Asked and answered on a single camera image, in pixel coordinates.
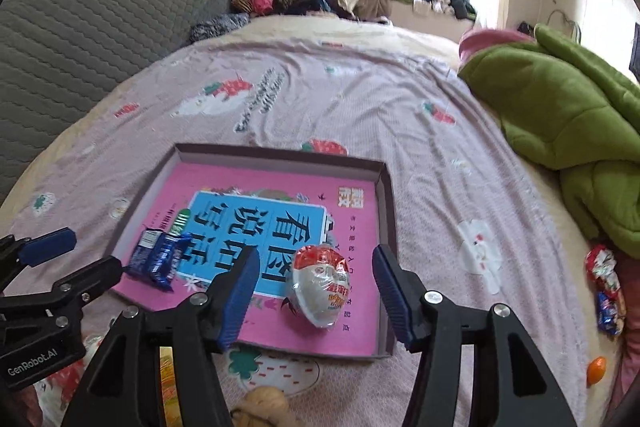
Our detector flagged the blue snack wrapper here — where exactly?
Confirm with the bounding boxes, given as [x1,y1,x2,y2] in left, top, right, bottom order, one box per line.
[124,229,192,293]

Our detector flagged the yellow cracker packet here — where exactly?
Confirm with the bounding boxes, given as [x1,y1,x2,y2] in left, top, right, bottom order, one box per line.
[160,347,182,427]

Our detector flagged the grey quilted headboard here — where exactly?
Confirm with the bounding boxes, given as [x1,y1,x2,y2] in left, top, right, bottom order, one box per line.
[1,0,230,196]

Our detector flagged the red blue candy wrappers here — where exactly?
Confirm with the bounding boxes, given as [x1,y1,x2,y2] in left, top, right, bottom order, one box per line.
[585,245,626,337]

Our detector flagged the small tangerine at edge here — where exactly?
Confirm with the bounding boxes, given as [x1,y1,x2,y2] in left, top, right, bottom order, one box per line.
[586,357,608,387]

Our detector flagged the green blanket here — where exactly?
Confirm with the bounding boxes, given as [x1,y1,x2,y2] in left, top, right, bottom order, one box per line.
[459,24,639,258]

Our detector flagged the dark patterned cloth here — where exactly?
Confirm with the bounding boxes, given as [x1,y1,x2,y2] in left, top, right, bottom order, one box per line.
[190,13,250,43]

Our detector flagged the pink pillow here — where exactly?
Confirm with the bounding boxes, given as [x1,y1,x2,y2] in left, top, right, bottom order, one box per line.
[459,28,535,65]

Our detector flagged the black wall television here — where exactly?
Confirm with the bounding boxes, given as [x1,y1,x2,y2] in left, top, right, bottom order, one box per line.
[629,24,640,82]

